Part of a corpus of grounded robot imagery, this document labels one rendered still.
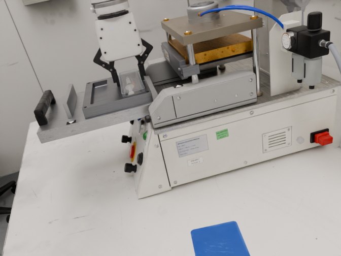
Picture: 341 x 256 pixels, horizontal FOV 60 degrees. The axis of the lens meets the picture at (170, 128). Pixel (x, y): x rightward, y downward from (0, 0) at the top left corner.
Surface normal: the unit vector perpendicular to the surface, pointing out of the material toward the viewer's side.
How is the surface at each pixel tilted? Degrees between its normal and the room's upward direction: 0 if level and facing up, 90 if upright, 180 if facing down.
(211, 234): 0
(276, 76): 90
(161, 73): 90
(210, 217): 0
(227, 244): 0
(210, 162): 90
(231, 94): 90
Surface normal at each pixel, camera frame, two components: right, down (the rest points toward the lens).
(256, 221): -0.18, -0.87
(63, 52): 0.33, 0.40
